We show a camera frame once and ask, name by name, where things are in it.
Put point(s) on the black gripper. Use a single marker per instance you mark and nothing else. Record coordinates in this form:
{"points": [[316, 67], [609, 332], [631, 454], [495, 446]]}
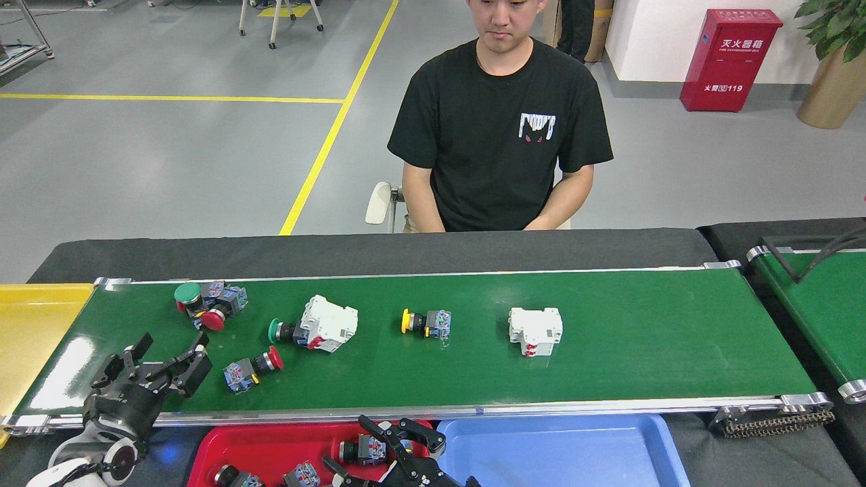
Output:
{"points": [[122, 409], [433, 477]]}

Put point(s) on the red push button switch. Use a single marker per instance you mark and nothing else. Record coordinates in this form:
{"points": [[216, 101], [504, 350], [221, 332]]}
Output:
{"points": [[233, 299], [240, 375], [369, 450], [233, 477]]}

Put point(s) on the green push button switch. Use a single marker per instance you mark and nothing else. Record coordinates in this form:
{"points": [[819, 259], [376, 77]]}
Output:
{"points": [[303, 475], [287, 331]]}

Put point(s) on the green mushroom push button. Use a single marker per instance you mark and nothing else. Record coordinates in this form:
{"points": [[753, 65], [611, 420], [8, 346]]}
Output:
{"points": [[187, 292]]}

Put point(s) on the red mushroom push button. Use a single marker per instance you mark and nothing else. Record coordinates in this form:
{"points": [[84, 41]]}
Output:
{"points": [[214, 289]]}

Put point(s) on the yellow push button switch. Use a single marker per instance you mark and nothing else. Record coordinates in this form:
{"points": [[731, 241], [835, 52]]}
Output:
{"points": [[436, 325]]}

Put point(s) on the white circuit breaker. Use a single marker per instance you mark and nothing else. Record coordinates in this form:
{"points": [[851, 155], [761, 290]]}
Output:
{"points": [[331, 325], [534, 328]]}

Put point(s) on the person's right forearm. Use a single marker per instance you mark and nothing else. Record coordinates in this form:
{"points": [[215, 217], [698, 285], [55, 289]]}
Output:
{"points": [[426, 216]]}

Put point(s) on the person's left forearm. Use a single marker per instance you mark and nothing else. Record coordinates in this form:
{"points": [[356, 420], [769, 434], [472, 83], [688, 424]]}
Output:
{"points": [[558, 213]]}

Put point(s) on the red plastic tray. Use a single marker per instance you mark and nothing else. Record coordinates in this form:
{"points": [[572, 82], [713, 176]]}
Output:
{"points": [[270, 446]]}

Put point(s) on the yellow plastic tray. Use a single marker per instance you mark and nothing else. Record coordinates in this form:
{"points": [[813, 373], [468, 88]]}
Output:
{"points": [[34, 338]]}

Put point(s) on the blue plastic tray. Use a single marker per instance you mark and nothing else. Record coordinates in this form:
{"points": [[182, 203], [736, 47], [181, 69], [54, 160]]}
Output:
{"points": [[561, 453]]}

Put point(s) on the wide green conveyor belt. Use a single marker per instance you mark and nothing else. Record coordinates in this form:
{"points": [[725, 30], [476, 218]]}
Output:
{"points": [[609, 352]]}

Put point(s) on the narrow green conveyor belt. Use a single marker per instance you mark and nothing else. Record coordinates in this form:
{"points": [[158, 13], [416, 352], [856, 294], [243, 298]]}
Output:
{"points": [[832, 325]]}

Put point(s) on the grey office chair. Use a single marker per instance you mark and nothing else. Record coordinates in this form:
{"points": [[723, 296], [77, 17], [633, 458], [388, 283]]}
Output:
{"points": [[377, 203]]}

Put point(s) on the person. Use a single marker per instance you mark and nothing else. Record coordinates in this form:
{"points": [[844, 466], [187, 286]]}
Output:
{"points": [[487, 135], [575, 27]]}

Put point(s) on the silver metal rack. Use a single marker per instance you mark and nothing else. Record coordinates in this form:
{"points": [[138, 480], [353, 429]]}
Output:
{"points": [[24, 54]]}

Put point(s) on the white wheeled stand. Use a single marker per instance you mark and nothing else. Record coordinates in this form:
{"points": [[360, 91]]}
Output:
{"points": [[274, 24]]}

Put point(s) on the brown cardboard box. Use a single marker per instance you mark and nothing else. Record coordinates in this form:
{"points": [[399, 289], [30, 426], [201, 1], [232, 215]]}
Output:
{"points": [[599, 40]]}

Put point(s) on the red fire extinguisher cabinet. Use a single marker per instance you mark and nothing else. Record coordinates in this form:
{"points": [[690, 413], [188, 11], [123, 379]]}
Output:
{"points": [[731, 67]]}

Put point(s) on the gold plant pot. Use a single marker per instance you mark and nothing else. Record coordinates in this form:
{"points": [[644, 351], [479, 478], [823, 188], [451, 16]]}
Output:
{"points": [[832, 98]]}

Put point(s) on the green leafy plant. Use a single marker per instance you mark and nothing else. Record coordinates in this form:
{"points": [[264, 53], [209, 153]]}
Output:
{"points": [[839, 27]]}

